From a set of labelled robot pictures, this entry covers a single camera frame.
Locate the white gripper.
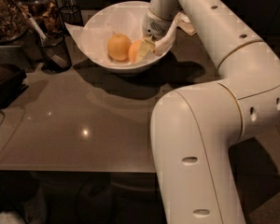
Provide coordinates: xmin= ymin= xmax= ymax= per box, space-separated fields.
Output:
xmin=135 ymin=9 xmax=179 ymax=63

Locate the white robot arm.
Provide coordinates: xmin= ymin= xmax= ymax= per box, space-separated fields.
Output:
xmin=143 ymin=0 xmax=280 ymax=224

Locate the white ceramic bowl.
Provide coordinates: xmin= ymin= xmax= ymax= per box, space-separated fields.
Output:
xmin=79 ymin=0 xmax=177 ymax=77

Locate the white paper bowl liner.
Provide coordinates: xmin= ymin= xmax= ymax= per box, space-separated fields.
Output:
xmin=64 ymin=7 xmax=166 ymax=67

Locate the round orange fruit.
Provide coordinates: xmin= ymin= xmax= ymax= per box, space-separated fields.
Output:
xmin=106 ymin=33 xmax=132 ymax=62

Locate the folded beige napkin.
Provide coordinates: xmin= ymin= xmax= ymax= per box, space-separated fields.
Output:
xmin=177 ymin=12 xmax=196 ymax=35

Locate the black mesh cup rear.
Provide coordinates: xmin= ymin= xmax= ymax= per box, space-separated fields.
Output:
xmin=59 ymin=5 xmax=83 ymax=34

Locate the black mesh cup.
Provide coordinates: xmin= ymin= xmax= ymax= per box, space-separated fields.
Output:
xmin=35 ymin=33 xmax=72 ymax=73
xmin=59 ymin=5 xmax=83 ymax=34

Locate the silver serving spoon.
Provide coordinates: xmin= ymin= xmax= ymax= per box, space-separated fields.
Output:
xmin=27 ymin=15 xmax=68 ymax=72

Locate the black mesh cup front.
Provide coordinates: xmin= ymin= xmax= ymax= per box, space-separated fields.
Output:
xmin=35 ymin=33 xmax=72 ymax=73

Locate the glass jar of snacks right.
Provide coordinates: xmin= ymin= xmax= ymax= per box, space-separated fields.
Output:
xmin=17 ymin=0 xmax=63 ymax=33

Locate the glass jar of snacks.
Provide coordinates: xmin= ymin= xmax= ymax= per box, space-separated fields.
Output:
xmin=0 ymin=0 xmax=28 ymax=44
xmin=17 ymin=0 xmax=63 ymax=33

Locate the glass jar of snacks left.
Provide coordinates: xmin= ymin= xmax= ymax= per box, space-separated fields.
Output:
xmin=0 ymin=0 xmax=28 ymax=44

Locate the dark brown tray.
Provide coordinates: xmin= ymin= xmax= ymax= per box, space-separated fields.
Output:
xmin=0 ymin=63 xmax=27 ymax=108

